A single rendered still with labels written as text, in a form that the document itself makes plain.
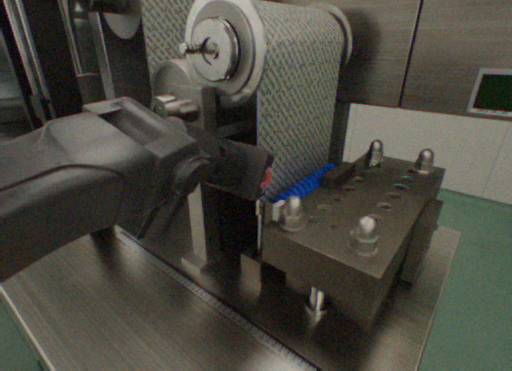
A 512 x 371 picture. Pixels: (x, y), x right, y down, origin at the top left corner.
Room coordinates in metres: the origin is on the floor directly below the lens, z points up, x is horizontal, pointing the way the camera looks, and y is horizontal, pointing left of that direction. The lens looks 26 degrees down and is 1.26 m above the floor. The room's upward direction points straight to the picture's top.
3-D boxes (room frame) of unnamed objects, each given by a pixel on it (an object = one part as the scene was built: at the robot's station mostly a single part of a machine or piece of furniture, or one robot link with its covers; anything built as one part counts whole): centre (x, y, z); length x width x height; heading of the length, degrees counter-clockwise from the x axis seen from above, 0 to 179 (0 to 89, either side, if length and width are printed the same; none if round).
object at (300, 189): (0.48, -0.10, 1.03); 0.21 x 0.04 x 0.03; 141
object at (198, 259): (0.43, 0.09, 1.05); 0.06 x 0.05 x 0.31; 141
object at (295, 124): (0.49, -0.08, 1.11); 0.23 x 0.01 x 0.18; 141
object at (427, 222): (0.40, -0.28, 0.96); 0.10 x 0.03 x 0.11; 141
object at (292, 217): (0.35, -0.06, 1.05); 0.04 x 0.04 x 0.04
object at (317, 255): (0.45, -0.20, 1.00); 0.40 x 0.16 x 0.06; 141
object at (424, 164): (0.55, -0.34, 1.05); 0.04 x 0.04 x 0.04
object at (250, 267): (0.50, -0.08, 0.92); 0.28 x 0.04 x 0.04; 141
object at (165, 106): (0.40, 0.12, 1.18); 0.04 x 0.02 x 0.04; 51
